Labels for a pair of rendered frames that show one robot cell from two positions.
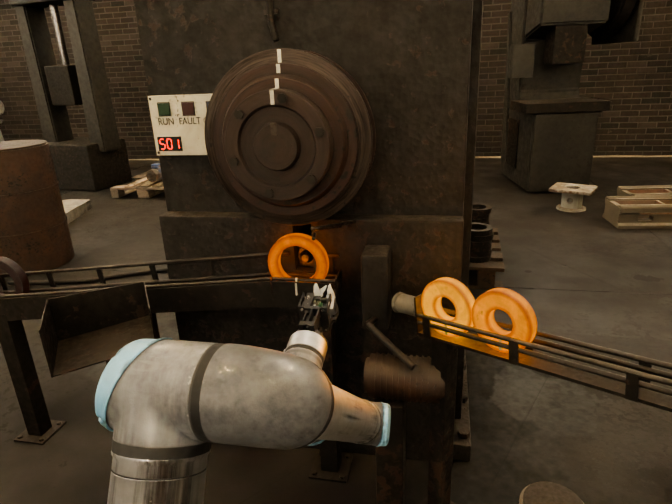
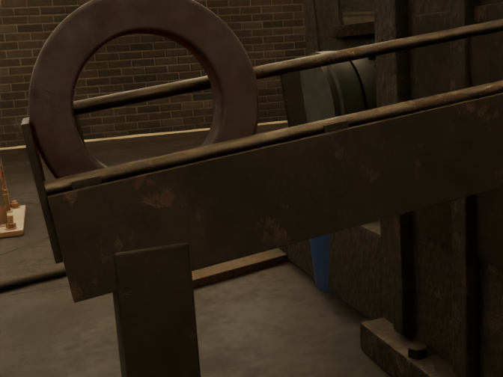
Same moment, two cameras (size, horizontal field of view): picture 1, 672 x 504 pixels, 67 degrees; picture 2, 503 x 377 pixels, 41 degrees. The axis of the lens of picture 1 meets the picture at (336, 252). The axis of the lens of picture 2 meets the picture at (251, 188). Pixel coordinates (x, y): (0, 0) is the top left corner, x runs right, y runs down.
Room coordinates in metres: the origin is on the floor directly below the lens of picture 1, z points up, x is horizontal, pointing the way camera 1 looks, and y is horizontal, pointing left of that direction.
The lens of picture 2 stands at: (1.15, 1.37, 0.67)
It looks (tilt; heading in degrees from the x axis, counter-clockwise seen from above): 11 degrees down; 331
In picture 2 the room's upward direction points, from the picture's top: 4 degrees counter-clockwise
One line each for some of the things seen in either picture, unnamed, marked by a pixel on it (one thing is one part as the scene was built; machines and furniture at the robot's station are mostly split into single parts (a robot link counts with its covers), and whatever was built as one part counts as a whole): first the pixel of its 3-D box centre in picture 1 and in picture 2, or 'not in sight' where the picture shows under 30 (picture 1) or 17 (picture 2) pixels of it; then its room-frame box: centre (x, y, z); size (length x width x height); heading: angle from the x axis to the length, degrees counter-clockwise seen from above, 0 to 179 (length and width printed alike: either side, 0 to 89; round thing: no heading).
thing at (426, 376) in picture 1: (404, 436); not in sight; (1.22, -0.18, 0.27); 0.22 x 0.13 x 0.53; 77
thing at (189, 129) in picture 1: (192, 125); not in sight; (1.60, 0.42, 1.15); 0.26 x 0.02 x 0.18; 77
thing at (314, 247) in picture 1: (298, 263); not in sight; (1.42, 0.11, 0.75); 0.18 x 0.03 x 0.18; 78
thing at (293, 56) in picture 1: (289, 140); not in sight; (1.42, 0.12, 1.11); 0.47 x 0.06 x 0.47; 77
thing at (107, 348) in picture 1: (121, 412); not in sight; (1.27, 0.66, 0.36); 0.26 x 0.20 x 0.72; 112
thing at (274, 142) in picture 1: (278, 145); not in sight; (1.33, 0.14, 1.11); 0.28 x 0.06 x 0.28; 77
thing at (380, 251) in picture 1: (376, 286); not in sight; (1.39, -0.12, 0.68); 0.11 x 0.08 x 0.24; 167
